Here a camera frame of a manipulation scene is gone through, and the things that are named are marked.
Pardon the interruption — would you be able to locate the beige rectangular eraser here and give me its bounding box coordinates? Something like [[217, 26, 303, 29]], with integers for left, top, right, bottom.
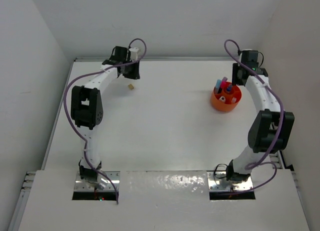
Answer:
[[231, 97, 237, 104]]

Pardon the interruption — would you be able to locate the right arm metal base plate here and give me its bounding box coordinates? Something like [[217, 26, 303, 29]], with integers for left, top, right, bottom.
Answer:
[[207, 170, 254, 193]]

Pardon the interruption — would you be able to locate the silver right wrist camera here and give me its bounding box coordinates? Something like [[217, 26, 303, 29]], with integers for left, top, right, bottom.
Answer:
[[128, 47, 141, 62]]

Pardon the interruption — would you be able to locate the blue cap spray bottle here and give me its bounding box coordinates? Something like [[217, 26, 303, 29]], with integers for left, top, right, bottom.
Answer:
[[225, 84, 233, 94]]

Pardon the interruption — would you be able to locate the pink black highlighter pen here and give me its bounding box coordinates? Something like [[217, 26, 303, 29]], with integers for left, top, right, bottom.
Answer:
[[219, 81, 225, 90]]

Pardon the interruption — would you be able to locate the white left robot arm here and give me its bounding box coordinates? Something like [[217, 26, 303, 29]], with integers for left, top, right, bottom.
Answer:
[[226, 49, 295, 182]]

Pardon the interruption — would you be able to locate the orange round divided container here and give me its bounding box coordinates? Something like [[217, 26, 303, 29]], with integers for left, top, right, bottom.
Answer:
[[210, 81, 242, 113]]

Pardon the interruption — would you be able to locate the light blue highlighter pen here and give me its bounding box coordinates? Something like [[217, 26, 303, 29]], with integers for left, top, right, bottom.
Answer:
[[213, 79, 222, 95]]

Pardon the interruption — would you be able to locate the pink mini stapler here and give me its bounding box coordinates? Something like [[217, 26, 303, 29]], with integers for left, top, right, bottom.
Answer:
[[219, 96, 226, 103]]

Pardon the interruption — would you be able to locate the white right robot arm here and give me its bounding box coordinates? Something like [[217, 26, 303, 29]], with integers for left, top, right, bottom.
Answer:
[[70, 46, 141, 182]]

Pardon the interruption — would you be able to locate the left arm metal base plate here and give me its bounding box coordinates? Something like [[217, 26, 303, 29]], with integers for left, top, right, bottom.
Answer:
[[73, 171, 120, 192]]

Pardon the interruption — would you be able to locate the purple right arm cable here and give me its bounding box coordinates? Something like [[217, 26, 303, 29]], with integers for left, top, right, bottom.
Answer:
[[63, 38, 147, 205]]

